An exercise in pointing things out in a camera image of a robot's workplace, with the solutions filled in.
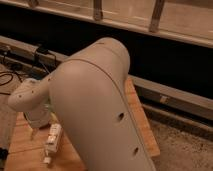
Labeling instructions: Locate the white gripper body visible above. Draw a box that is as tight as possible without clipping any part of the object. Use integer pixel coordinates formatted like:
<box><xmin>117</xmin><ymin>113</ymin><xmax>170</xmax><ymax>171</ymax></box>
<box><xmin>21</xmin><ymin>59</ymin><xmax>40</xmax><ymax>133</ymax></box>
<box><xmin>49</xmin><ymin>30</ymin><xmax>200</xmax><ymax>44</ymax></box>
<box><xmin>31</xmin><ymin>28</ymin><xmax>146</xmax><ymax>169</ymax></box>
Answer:
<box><xmin>25</xmin><ymin>108</ymin><xmax>51</xmax><ymax>129</ymax></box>

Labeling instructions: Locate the metal rail frame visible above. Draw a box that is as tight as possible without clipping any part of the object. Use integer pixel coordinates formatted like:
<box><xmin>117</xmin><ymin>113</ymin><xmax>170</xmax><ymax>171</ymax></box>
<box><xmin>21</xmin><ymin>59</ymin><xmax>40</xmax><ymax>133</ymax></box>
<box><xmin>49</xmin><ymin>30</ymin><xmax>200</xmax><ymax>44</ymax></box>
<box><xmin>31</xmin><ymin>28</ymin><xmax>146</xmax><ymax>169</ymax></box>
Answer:
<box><xmin>0</xmin><ymin>0</ymin><xmax>213</xmax><ymax>49</ymax></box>

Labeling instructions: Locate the white plastic bottle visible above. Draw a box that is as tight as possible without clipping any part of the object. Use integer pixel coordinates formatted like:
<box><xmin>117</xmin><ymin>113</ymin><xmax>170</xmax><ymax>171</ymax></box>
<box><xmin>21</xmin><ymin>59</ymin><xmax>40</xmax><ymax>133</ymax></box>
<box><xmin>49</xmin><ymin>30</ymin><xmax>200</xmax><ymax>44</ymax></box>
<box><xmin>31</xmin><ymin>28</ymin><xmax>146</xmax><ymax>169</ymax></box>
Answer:
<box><xmin>43</xmin><ymin>123</ymin><xmax>63</xmax><ymax>164</ymax></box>

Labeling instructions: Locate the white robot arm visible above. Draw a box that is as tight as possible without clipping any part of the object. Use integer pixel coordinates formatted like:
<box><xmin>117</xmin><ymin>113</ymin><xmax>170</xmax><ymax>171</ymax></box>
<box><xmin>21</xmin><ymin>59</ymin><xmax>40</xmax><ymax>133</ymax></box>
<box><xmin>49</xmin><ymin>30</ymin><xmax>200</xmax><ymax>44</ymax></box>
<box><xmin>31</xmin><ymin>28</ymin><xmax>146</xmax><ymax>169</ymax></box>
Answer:
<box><xmin>8</xmin><ymin>37</ymin><xmax>156</xmax><ymax>171</ymax></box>

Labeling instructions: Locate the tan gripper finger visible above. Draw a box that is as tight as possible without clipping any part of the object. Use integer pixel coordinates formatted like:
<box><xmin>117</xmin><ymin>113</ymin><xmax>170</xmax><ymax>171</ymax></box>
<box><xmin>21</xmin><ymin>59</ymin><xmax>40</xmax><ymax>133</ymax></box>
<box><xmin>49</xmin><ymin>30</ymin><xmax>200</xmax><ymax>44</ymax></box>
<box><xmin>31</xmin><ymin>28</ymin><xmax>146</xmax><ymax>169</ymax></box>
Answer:
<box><xmin>30</xmin><ymin>129</ymin><xmax>38</xmax><ymax>140</ymax></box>

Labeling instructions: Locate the grey baseboard ledge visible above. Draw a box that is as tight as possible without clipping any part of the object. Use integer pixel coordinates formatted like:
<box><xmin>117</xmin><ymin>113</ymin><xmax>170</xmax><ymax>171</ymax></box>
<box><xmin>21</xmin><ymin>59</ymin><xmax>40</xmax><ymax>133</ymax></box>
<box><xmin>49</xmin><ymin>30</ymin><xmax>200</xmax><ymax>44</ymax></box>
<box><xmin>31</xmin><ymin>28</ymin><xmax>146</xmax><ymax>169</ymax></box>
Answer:
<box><xmin>0</xmin><ymin>36</ymin><xmax>213</xmax><ymax>127</ymax></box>

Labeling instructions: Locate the wooden board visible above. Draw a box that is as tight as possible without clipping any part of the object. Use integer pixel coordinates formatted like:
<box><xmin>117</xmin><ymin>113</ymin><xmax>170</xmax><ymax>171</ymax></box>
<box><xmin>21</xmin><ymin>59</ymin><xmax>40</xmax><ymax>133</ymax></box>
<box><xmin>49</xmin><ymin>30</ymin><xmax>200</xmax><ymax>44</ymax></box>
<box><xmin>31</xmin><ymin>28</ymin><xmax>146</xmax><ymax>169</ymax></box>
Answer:
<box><xmin>4</xmin><ymin>78</ymin><xmax>160</xmax><ymax>171</ymax></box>

